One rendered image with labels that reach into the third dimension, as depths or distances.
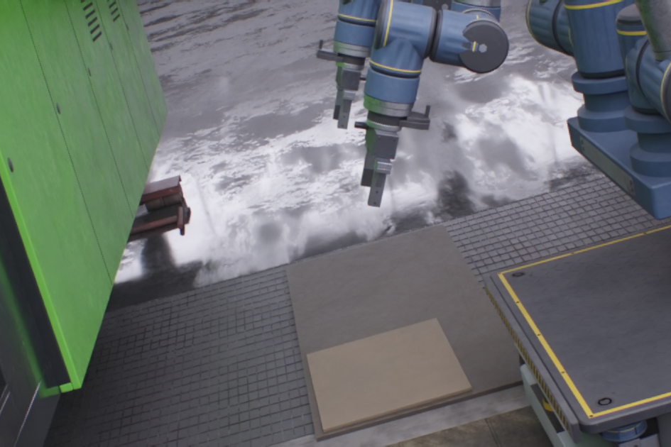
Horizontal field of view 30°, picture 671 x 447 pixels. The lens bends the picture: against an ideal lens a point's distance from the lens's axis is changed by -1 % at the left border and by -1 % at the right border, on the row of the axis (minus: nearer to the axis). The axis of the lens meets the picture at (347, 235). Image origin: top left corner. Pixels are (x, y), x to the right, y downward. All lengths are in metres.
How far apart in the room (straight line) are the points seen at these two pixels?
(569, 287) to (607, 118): 0.51
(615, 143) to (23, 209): 1.42
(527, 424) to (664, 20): 1.42
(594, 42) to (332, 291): 1.91
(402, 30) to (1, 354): 1.04
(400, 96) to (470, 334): 1.69
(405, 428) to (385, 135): 1.33
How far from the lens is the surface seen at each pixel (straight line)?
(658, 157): 2.79
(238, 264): 5.37
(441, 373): 3.83
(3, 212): 2.90
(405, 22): 2.48
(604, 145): 3.09
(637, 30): 2.73
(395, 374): 3.90
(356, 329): 4.32
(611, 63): 3.16
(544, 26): 3.40
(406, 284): 4.59
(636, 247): 3.59
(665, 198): 2.76
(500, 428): 3.51
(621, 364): 2.95
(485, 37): 2.49
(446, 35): 2.48
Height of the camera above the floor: 1.69
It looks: 18 degrees down
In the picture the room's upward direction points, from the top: 15 degrees counter-clockwise
